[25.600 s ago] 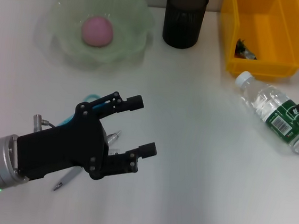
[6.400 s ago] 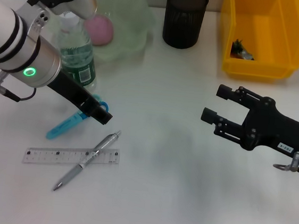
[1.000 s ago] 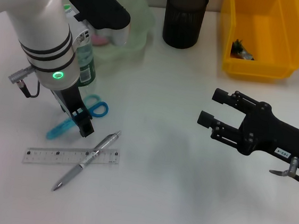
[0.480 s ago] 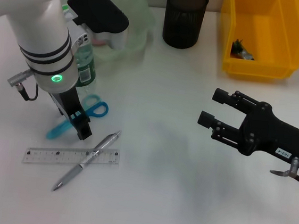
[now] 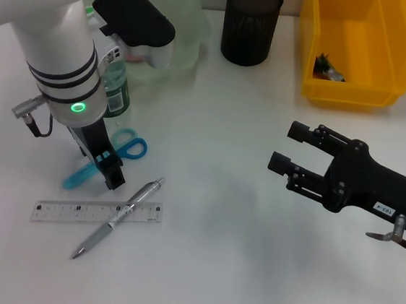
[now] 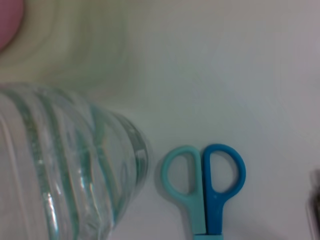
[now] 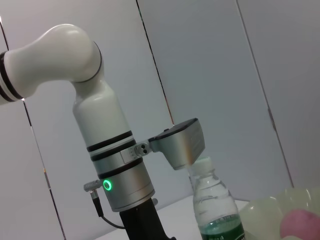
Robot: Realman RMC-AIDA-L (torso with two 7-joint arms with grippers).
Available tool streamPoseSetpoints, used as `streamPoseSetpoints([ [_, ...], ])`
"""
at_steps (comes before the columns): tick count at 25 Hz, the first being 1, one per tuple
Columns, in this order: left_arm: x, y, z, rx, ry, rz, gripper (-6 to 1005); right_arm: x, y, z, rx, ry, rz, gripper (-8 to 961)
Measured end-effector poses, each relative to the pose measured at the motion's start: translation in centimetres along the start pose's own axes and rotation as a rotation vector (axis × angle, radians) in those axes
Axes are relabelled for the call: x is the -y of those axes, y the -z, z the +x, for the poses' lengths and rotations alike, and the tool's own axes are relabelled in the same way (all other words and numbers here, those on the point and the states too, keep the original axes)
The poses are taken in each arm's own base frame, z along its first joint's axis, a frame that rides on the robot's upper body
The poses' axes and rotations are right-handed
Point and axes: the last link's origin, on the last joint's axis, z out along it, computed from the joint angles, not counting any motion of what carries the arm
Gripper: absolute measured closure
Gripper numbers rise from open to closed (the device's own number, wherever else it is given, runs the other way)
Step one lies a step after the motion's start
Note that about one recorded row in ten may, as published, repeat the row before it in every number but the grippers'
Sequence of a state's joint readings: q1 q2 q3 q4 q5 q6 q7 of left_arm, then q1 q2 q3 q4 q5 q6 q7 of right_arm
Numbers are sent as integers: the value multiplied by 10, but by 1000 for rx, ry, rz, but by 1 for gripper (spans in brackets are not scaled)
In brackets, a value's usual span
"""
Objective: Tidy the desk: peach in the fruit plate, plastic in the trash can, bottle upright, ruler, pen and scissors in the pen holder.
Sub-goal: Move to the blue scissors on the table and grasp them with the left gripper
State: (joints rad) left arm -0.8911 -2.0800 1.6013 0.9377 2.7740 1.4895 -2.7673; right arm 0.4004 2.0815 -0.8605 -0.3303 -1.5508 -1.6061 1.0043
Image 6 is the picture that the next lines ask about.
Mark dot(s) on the clear water bottle green label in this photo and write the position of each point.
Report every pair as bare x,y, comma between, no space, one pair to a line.
62,162

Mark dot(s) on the blue capped scissors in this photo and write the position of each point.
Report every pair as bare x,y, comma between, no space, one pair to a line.
215,207

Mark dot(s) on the green translucent plastic fruit plate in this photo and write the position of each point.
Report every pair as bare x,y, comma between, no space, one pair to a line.
75,45

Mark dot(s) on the pink toy peach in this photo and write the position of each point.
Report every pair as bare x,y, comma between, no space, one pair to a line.
8,20

